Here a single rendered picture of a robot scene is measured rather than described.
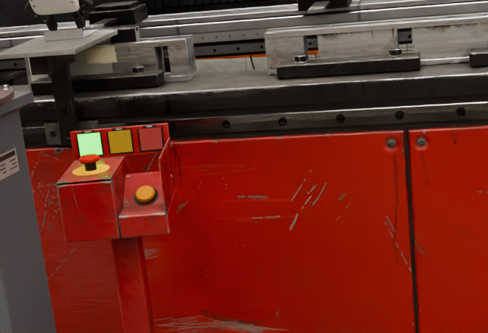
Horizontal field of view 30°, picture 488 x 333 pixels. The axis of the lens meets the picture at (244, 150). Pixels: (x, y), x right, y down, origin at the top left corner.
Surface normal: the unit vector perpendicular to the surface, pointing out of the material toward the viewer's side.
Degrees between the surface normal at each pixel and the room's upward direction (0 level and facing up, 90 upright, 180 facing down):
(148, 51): 90
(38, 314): 90
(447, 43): 90
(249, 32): 90
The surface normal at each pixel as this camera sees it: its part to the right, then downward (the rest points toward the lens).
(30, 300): 0.93, 0.00
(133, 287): -0.04, 0.26
